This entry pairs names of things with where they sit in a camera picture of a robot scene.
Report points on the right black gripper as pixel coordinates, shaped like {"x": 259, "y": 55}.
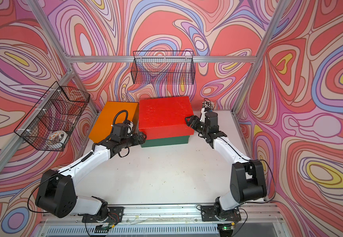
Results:
{"x": 192, "y": 118}

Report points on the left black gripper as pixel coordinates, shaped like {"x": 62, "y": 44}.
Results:
{"x": 137, "y": 141}

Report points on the red shoebox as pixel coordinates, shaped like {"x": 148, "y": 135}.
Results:
{"x": 165, "y": 117}

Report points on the orange shoebox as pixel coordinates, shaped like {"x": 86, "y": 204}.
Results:
{"x": 103, "y": 125}

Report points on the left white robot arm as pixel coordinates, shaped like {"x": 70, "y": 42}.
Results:
{"x": 56, "y": 192}

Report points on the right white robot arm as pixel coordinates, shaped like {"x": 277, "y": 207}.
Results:
{"x": 247, "y": 181}

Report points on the green shoebox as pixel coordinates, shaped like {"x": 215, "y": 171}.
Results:
{"x": 166, "y": 141}

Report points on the clear cup of pencils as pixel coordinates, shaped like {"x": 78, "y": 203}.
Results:
{"x": 208, "y": 103}

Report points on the patterned bowl in basket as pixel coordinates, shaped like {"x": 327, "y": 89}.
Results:
{"x": 57, "y": 139}

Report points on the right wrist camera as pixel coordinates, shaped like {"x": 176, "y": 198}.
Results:
{"x": 204, "y": 110}

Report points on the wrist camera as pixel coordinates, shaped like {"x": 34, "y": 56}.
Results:
{"x": 129, "y": 123}
{"x": 204, "y": 110}

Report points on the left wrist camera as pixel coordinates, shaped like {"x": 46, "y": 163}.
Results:
{"x": 129, "y": 123}

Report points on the black wire basket back wall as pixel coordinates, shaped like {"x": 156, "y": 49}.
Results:
{"x": 163, "y": 67}

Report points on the black wire basket wall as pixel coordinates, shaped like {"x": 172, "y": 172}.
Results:
{"x": 59, "y": 108}
{"x": 163, "y": 67}

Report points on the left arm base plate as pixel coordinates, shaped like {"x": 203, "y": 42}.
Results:
{"x": 109, "y": 215}

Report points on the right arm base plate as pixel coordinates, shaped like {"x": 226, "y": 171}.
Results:
{"x": 211, "y": 213}

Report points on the black wire basket left wall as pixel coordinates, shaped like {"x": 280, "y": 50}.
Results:
{"x": 59, "y": 108}

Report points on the aluminium front rail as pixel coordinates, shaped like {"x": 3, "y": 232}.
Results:
{"x": 172, "y": 220}

